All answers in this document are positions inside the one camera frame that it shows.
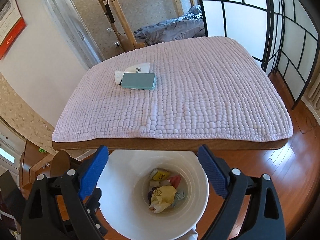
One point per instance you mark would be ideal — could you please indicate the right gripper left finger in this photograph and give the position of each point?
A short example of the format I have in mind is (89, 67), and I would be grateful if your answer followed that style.
(55, 208)

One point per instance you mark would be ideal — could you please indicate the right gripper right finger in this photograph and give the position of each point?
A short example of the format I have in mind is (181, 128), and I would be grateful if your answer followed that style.
(264, 217)

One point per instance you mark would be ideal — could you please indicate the yellow paper bag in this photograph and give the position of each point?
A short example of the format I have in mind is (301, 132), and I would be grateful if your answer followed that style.
(162, 198)

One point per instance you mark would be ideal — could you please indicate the teal rectangular sponge block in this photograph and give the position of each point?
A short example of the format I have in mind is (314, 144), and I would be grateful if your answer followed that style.
(144, 81)

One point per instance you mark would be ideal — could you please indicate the white drawstring pouch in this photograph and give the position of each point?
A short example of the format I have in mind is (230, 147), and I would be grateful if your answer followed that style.
(138, 68)

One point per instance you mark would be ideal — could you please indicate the purple foam tube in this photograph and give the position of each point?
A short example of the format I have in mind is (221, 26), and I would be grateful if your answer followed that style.
(149, 196)

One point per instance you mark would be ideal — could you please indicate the beige cloth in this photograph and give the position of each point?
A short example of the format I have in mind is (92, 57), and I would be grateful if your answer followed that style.
(154, 184)

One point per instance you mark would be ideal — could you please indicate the yellow tissue pack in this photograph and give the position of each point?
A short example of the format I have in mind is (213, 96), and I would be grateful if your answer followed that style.
(159, 174)

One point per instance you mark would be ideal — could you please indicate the light blue mask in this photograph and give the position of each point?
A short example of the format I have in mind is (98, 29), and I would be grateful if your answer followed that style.
(179, 196)

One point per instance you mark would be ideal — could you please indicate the pink foam curler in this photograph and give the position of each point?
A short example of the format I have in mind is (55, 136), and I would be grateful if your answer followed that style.
(175, 181)

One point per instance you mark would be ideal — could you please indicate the white trash bin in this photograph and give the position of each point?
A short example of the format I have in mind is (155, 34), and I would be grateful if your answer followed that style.
(124, 183)

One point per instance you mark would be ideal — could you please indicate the pink quilted blanket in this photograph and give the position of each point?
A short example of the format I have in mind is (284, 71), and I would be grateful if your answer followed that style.
(206, 88)

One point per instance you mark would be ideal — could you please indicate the black framed shoji screen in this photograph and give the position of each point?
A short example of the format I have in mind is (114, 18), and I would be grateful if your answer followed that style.
(278, 34)

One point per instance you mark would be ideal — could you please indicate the grey crumpled duvet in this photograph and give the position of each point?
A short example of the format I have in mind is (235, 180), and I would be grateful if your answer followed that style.
(189, 25)

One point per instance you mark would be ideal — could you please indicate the red wall poster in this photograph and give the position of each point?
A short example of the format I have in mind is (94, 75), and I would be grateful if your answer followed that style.
(12, 24)

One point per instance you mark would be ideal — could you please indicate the white door frame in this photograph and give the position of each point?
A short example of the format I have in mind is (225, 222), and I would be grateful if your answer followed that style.
(74, 29)

